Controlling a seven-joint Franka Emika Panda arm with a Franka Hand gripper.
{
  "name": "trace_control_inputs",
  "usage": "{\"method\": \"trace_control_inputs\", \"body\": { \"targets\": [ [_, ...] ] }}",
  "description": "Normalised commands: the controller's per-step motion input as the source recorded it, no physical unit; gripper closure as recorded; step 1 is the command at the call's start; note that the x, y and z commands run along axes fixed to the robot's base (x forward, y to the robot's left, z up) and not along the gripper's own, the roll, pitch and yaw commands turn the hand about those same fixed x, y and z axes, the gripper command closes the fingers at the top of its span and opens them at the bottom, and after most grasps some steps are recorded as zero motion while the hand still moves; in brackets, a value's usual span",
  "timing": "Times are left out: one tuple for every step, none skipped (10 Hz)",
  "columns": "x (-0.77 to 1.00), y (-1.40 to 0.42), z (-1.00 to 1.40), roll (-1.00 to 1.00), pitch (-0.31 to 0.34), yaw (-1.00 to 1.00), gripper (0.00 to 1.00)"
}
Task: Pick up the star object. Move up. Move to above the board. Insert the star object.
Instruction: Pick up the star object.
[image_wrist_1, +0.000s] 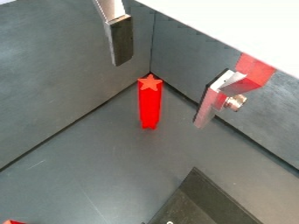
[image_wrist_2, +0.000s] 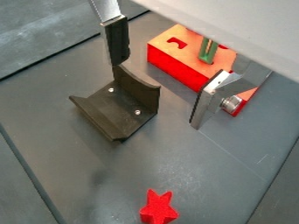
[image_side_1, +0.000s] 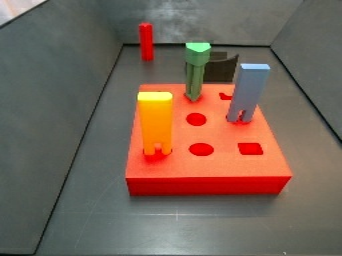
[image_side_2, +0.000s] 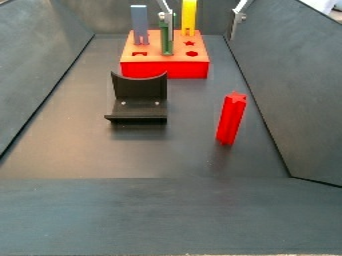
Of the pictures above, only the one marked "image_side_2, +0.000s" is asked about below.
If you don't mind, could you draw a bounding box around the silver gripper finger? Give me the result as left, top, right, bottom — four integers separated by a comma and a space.
157, 0, 174, 25
229, 0, 249, 40

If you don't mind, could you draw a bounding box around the blue-grey peg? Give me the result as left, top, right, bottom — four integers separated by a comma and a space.
131, 5, 150, 45

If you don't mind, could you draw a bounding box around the red peg board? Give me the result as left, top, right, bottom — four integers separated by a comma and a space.
121, 30, 210, 79

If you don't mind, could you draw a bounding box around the green peg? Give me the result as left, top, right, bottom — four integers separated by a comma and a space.
159, 12, 174, 56

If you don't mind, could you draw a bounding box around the black curved holder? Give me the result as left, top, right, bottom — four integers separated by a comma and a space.
105, 73, 169, 122

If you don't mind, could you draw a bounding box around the yellow peg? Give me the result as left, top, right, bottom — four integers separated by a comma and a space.
182, 0, 197, 36

